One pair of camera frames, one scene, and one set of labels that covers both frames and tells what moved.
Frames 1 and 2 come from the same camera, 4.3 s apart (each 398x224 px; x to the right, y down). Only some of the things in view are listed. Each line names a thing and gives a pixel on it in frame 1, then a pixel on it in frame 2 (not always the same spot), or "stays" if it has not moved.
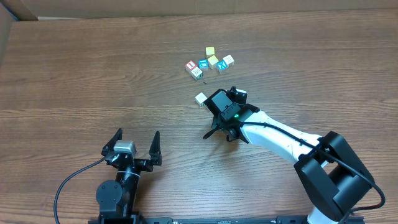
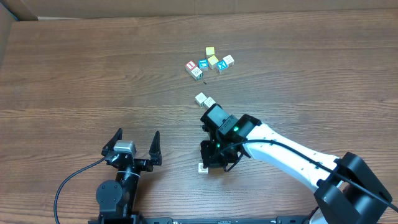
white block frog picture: (200, 99) stays
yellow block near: (212, 61) stays
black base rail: (135, 219) stays
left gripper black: (134, 163) stays
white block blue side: (242, 93) -> (201, 170)
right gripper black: (216, 123) -> (212, 158)
